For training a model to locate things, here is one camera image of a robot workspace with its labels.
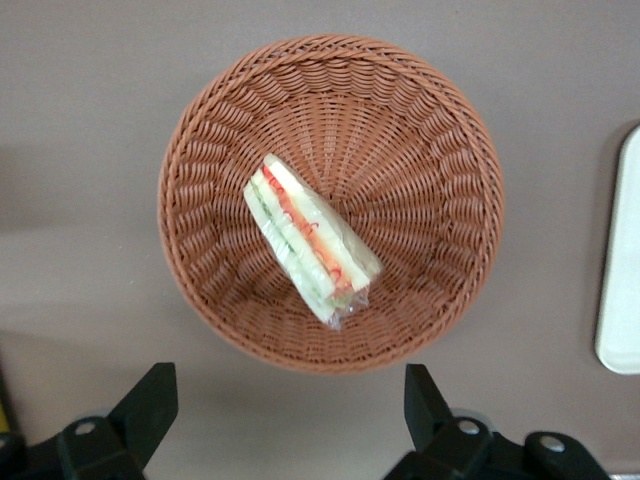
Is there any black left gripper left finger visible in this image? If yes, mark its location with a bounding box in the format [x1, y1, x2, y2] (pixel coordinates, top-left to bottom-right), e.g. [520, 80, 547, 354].
[0, 362, 180, 480]

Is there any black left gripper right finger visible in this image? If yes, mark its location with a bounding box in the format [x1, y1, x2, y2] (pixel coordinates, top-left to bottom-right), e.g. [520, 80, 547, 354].
[382, 363, 612, 480]

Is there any plastic-wrapped triangle sandwich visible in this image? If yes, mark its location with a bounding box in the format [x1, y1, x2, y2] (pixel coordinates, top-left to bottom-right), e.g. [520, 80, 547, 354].
[243, 153, 385, 332]

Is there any beige rectangular serving tray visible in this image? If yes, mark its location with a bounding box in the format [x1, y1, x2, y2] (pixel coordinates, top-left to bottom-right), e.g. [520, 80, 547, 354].
[594, 122, 640, 376]

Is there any round brown wicker basket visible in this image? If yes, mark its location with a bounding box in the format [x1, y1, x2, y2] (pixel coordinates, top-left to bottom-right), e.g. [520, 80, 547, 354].
[157, 33, 505, 376]

